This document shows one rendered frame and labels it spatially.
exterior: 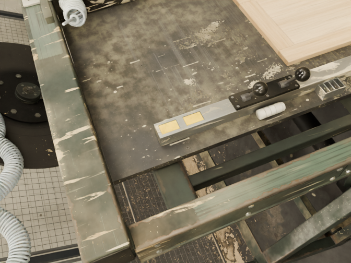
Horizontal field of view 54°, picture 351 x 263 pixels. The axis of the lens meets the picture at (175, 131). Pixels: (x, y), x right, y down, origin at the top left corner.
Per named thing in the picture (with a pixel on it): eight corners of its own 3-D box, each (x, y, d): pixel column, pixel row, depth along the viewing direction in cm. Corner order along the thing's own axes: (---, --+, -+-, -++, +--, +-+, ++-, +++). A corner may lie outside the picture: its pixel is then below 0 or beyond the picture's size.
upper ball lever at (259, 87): (252, 103, 95) (273, 92, 82) (240, 107, 95) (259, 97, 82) (247, 90, 96) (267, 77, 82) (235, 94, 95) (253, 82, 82)
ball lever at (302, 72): (290, 89, 98) (316, 76, 84) (278, 93, 97) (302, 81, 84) (284, 76, 98) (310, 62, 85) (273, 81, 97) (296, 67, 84)
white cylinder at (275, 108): (259, 122, 95) (284, 112, 97) (261, 116, 93) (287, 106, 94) (254, 114, 97) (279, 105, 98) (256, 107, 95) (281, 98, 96)
